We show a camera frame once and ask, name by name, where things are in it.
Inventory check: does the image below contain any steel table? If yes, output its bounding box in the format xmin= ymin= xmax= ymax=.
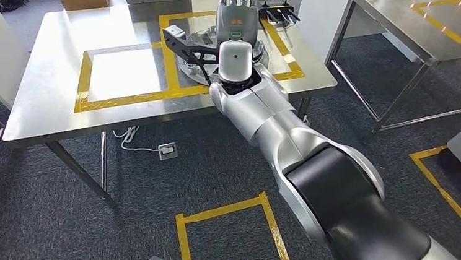
xmin=320 ymin=0 xmax=461 ymax=141

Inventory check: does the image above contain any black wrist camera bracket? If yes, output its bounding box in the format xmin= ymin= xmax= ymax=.
xmin=159 ymin=28 xmax=223 ymax=67

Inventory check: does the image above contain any grey floor socket box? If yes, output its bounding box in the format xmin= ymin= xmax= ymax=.
xmin=157 ymin=141 xmax=180 ymax=163

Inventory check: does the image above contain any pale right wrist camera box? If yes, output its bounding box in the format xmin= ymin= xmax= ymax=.
xmin=164 ymin=24 xmax=187 ymax=40

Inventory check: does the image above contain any white floor cable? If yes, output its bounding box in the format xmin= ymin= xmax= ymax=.
xmin=110 ymin=124 xmax=164 ymax=154

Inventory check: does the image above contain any yellow tape on table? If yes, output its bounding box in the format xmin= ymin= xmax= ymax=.
xmin=408 ymin=0 xmax=461 ymax=46

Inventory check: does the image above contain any black device on bench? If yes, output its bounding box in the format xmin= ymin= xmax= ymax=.
xmin=255 ymin=0 xmax=303 ymax=49

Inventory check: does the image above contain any yellow tape on workbench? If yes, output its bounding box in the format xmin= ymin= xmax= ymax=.
xmin=73 ymin=0 xmax=310 ymax=132

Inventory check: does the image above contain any yellow floor tape square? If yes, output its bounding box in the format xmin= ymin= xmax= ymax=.
xmin=402 ymin=142 xmax=461 ymax=242
xmin=172 ymin=185 xmax=307 ymax=260

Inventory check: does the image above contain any grey wheel hubcap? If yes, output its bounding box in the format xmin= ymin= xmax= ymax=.
xmin=175 ymin=23 xmax=272 ymax=91

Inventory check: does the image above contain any steel workbench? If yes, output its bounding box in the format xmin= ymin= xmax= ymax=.
xmin=0 ymin=0 xmax=345 ymax=227

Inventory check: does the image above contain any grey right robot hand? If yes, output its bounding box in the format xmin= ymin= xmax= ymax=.
xmin=214 ymin=0 xmax=263 ymax=49

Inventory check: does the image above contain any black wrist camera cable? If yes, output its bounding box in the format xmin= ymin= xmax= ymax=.
xmin=185 ymin=53 xmax=215 ymax=86

